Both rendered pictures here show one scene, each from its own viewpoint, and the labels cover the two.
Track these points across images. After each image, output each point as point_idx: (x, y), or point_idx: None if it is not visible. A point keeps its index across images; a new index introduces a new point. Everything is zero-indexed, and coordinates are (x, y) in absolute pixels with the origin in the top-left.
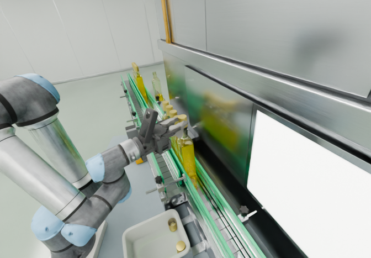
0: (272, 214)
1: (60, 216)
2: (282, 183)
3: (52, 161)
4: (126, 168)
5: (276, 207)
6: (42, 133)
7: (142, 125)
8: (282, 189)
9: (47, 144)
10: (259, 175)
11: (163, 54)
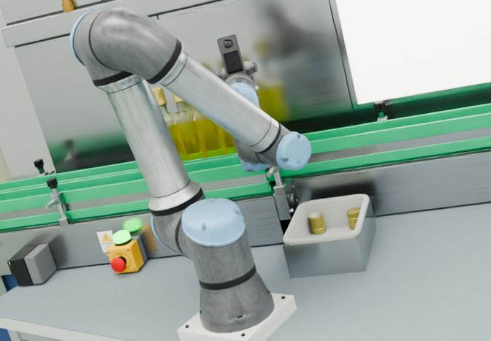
0: (400, 94)
1: (273, 128)
2: (391, 40)
3: (160, 143)
4: (127, 286)
5: (399, 77)
6: (148, 87)
7: (226, 60)
8: (393, 47)
9: (155, 106)
10: (366, 63)
11: (25, 55)
